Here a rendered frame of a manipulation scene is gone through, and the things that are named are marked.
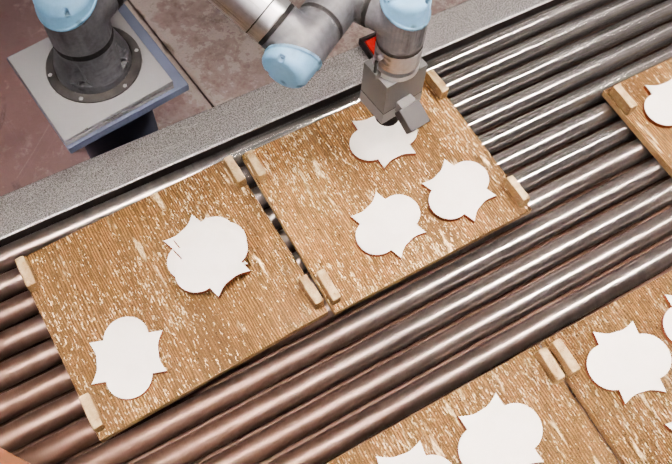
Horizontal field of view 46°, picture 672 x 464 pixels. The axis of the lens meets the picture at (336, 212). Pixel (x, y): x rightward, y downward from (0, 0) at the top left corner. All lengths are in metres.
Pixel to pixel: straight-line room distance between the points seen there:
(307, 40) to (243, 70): 1.63
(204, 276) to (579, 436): 0.65
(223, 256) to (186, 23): 1.67
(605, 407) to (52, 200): 1.01
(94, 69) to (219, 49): 1.26
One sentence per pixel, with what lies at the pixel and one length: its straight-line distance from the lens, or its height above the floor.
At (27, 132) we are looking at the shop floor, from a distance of 2.74.
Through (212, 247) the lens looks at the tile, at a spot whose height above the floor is 0.97.
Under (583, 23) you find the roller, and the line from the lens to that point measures 1.76.
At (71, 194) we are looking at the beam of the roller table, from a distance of 1.49.
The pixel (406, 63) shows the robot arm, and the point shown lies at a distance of 1.24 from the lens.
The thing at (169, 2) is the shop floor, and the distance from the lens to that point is 2.97.
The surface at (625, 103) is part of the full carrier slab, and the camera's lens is 1.61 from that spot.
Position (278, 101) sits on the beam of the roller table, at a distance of 1.54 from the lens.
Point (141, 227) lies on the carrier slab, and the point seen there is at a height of 0.94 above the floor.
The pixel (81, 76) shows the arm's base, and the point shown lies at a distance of 1.62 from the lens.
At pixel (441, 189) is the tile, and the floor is 0.95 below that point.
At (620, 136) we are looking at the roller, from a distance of 1.62.
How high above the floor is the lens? 2.17
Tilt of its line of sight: 63 degrees down
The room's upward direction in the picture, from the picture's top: 5 degrees clockwise
